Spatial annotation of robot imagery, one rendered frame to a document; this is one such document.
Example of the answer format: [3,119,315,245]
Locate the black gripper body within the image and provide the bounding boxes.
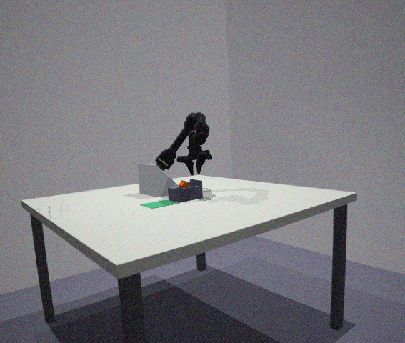
[177,144,212,163]

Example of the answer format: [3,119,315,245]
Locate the orange l-shaped part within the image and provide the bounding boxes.
[179,180,191,188]

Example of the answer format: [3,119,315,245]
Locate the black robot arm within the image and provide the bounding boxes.
[155,112,210,171]

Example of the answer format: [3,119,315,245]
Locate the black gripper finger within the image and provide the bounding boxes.
[184,162,194,176]
[196,161,206,174]

